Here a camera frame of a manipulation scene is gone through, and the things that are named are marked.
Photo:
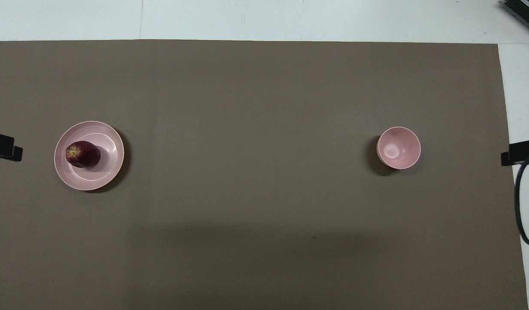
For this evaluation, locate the dark red apple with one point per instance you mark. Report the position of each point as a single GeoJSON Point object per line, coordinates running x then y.
{"type": "Point", "coordinates": [84, 155]}

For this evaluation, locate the pink plate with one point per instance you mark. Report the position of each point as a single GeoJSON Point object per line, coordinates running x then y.
{"type": "Point", "coordinates": [110, 138]}

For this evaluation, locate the pink bowl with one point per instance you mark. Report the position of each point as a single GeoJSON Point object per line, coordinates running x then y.
{"type": "Point", "coordinates": [400, 148]}

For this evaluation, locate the dark ribbed device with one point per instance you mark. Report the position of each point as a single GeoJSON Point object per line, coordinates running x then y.
{"type": "Point", "coordinates": [524, 9]}

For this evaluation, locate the brown table mat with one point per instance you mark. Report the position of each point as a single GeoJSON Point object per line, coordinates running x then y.
{"type": "Point", "coordinates": [255, 172]}

